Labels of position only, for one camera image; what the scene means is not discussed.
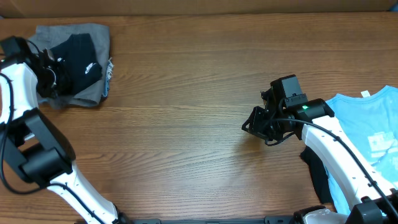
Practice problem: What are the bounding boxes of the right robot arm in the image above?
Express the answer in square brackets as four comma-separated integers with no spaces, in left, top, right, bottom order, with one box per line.
[242,75,397,223]

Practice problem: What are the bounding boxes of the grey folded shorts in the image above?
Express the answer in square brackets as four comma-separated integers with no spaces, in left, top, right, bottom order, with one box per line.
[29,23,110,109]

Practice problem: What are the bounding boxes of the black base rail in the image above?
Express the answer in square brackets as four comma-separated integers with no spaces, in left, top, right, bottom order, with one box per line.
[116,215,296,224]

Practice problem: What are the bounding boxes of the blue frayed denim garment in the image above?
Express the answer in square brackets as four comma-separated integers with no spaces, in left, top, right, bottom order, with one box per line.
[102,57,114,98]

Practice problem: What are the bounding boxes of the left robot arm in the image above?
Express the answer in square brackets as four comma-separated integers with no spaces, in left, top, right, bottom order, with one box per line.
[1,36,130,224]

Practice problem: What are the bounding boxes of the light blue t-shirt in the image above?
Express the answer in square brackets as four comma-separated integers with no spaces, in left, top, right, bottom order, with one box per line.
[323,85,398,217]

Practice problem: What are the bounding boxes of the black t-shirt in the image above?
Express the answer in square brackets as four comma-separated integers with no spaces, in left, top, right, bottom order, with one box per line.
[50,34,102,95]

